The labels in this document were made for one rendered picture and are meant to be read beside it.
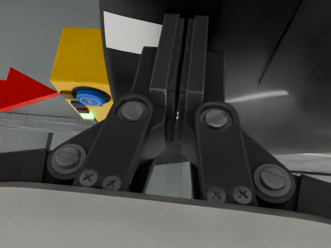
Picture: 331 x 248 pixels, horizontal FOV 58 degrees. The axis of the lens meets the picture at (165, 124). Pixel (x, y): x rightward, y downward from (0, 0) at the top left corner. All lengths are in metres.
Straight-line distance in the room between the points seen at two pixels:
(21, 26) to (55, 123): 0.39
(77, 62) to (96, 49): 0.03
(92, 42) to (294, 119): 0.33
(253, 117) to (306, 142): 0.04
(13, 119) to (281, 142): 0.92
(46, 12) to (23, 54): 0.18
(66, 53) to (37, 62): 0.64
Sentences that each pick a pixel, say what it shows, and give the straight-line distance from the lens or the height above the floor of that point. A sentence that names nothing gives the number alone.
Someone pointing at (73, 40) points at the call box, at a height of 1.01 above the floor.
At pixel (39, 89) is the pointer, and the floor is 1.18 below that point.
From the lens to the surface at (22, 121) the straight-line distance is 1.01.
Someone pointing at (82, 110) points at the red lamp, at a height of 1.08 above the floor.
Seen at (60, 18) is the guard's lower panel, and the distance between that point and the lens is 1.16.
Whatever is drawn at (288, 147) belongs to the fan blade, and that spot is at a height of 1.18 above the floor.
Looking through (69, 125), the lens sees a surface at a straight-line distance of 0.95.
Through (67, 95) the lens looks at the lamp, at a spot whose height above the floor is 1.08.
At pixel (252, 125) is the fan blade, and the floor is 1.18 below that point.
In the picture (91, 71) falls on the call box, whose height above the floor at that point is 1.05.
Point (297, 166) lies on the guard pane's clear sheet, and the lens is 0.93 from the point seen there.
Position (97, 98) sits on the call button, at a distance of 0.42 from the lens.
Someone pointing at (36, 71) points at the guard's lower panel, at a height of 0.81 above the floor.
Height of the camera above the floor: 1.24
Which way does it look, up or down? 19 degrees down
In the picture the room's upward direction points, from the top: 174 degrees counter-clockwise
